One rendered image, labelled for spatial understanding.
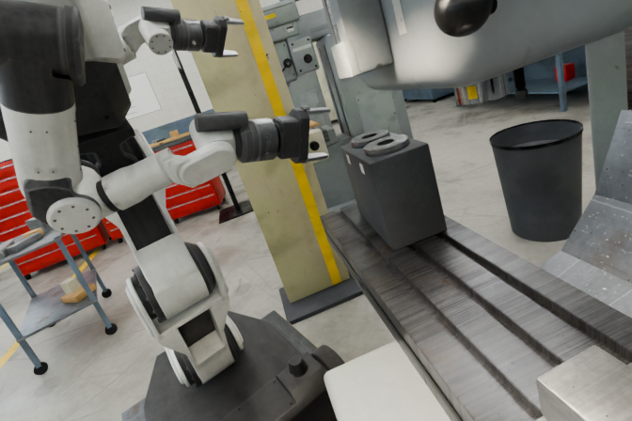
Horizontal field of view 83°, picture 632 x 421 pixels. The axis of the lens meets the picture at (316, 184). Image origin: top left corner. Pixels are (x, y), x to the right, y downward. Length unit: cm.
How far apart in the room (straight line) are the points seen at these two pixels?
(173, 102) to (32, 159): 876
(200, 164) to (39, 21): 30
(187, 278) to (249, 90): 135
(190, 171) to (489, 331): 53
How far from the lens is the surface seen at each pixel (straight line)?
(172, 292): 88
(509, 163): 235
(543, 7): 30
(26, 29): 61
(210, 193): 494
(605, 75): 80
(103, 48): 75
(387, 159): 67
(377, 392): 61
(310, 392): 109
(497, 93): 38
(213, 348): 112
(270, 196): 213
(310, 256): 230
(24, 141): 68
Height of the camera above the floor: 136
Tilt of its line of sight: 17 degrees down
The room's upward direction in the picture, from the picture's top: 18 degrees counter-clockwise
